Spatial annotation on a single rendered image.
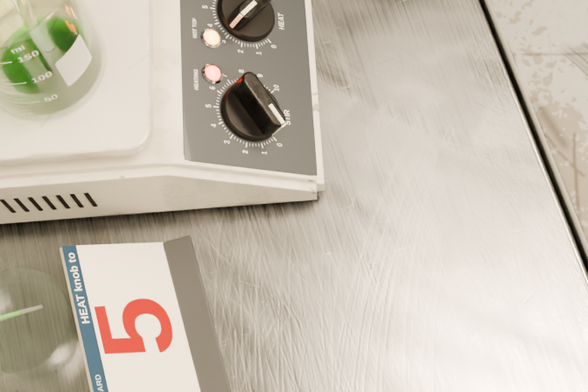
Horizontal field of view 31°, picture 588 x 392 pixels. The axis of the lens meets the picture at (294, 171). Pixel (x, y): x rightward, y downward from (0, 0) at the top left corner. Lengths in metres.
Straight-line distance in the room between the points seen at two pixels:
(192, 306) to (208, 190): 0.06
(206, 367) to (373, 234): 0.11
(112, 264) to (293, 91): 0.13
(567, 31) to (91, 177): 0.28
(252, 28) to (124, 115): 0.09
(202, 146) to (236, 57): 0.06
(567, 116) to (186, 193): 0.21
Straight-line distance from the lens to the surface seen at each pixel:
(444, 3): 0.61
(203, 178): 0.51
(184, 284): 0.55
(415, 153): 0.57
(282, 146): 0.53
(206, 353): 0.54
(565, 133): 0.59
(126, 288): 0.54
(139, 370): 0.53
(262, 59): 0.55
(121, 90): 0.50
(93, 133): 0.50
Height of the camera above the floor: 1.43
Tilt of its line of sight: 69 degrees down
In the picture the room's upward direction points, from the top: 10 degrees counter-clockwise
